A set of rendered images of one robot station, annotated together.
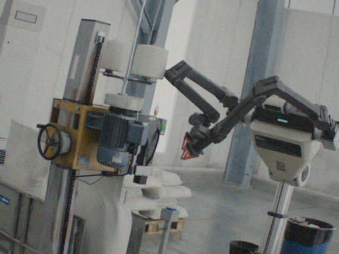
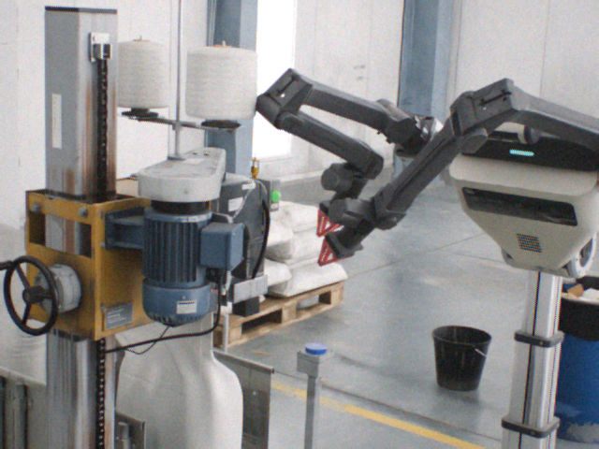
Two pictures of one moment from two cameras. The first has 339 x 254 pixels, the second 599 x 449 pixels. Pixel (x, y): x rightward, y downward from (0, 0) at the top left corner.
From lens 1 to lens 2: 91 cm
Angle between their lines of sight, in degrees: 9
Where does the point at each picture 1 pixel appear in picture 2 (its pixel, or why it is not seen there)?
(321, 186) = not seen: hidden behind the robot
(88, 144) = (123, 279)
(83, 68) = (75, 123)
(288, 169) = (547, 249)
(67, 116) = (64, 229)
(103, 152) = (154, 297)
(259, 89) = (469, 116)
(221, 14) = not seen: outside the picture
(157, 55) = (232, 69)
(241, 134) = (411, 97)
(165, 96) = (275, 60)
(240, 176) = not seen: hidden behind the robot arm
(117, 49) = (148, 63)
